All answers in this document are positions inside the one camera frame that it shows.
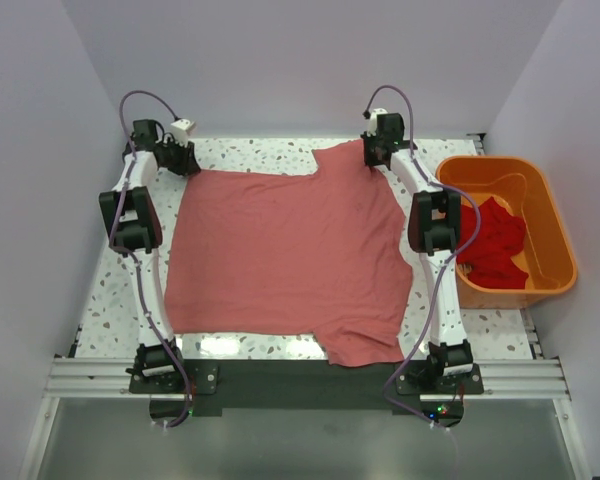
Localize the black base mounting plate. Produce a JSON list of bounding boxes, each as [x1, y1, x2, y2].
[[126, 359, 484, 426]]

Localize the pink t shirt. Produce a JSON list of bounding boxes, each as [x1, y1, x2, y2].
[[165, 141, 413, 367]]

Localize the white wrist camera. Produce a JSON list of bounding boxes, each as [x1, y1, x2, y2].
[[363, 108, 387, 136], [168, 118, 196, 147]]

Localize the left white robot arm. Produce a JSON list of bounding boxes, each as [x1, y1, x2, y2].
[[99, 118, 200, 393]]

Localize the red t shirt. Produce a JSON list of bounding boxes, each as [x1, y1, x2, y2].
[[457, 197, 529, 289]]

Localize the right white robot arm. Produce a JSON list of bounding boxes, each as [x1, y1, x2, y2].
[[361, 109, 473, 389]]

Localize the aluminium rail frame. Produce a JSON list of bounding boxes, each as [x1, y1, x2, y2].
[[44, 138, 592, 479]]

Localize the orange plastic bin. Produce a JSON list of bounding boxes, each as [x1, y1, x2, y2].
[[436, 155, 577, 309]]

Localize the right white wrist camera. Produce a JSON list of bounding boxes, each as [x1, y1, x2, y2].
[[363, 108, 387, 136]]

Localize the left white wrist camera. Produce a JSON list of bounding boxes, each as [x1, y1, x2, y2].
[[168, 118, 196, 147]]

